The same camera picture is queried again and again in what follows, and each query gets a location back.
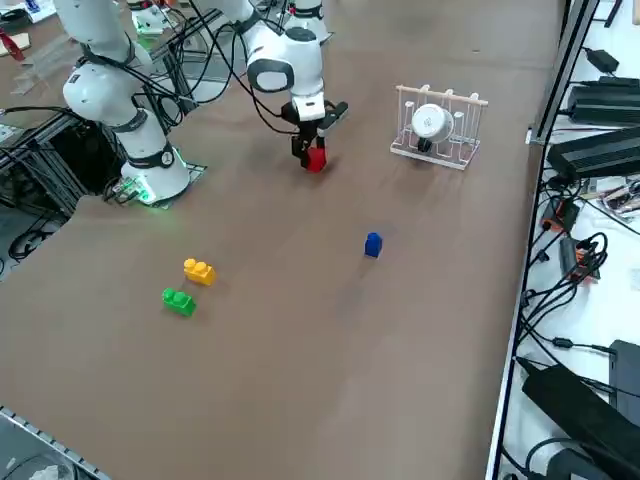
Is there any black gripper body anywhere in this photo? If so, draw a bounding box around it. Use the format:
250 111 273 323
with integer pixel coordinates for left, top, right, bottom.
291 115 333 144

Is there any red wooden cube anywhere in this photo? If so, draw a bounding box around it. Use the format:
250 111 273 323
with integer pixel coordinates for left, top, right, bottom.
305 145 329 174

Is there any blue wooden cube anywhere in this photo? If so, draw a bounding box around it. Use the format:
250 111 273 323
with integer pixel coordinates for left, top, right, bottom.
363 231 385 260

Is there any white cup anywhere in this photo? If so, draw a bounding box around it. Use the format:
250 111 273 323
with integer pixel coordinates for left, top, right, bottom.
410 102 456 145

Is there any yellow toy brick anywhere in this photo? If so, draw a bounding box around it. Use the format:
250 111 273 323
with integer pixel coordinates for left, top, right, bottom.
182 257 218 288

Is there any green toy brick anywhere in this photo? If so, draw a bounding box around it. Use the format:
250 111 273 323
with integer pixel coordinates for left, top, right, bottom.
161 286 198 319

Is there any orange and black device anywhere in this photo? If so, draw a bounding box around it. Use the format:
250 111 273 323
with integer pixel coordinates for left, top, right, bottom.
558 233 610 285
541 196 582 235

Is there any clear acrylic stand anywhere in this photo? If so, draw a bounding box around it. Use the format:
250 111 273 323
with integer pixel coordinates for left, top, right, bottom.
8 36 82 97

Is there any large black power brick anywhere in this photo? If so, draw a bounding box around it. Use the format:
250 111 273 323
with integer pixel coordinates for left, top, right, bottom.
546 126 640 182
521 363 640 480
568 76 640 127

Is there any small black power adapter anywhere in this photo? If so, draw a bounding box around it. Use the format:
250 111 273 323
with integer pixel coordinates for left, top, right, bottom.
583 47 622 72

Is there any wooden board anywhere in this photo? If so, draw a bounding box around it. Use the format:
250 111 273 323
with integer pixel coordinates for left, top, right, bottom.
0 31 32 59

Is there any black box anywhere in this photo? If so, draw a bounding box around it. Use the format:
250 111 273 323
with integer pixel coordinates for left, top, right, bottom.
608 338 640 417

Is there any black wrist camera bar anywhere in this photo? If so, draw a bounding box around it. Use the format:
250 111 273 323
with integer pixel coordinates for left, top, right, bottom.
318 101 350 137

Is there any black aluminium frame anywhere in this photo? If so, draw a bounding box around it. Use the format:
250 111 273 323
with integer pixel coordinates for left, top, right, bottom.
0 105 129 222

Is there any aluminium camera post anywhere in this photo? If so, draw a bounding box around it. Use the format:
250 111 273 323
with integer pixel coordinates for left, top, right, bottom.
529 0 602 145

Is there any aluminium table edge rail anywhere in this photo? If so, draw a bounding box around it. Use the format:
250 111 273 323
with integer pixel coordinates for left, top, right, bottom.
485 142 550 480

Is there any slotted aluminium rail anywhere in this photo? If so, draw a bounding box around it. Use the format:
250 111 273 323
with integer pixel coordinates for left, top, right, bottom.
0 403 110 480

